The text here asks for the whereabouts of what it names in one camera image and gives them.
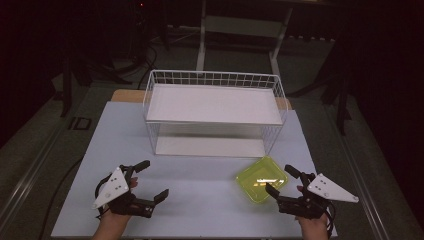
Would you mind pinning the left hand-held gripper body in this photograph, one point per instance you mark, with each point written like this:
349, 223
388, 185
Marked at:
115, 186

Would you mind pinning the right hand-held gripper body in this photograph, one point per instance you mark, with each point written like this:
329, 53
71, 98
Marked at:
328, 191

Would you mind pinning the person's left hand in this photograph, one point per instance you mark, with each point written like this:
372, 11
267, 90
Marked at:
115, 218

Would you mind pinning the person's right hand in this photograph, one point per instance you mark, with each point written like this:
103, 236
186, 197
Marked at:
311, 224

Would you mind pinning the green square plastic plate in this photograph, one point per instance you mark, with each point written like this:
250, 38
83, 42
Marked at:
256, 176

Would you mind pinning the white table sheet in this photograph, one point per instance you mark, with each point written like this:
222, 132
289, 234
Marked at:
200, 203

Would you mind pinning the black floor plate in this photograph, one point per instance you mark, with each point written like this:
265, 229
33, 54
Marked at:
80, 123

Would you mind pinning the dark tripod stand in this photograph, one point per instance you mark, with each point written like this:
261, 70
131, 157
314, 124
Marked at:
342, 100
66, 86

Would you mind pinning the metal floor rail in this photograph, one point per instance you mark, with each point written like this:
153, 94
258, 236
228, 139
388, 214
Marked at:
360, 180
33, 170

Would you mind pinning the white metal frame stand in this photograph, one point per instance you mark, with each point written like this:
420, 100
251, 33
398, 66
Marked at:
201, 50

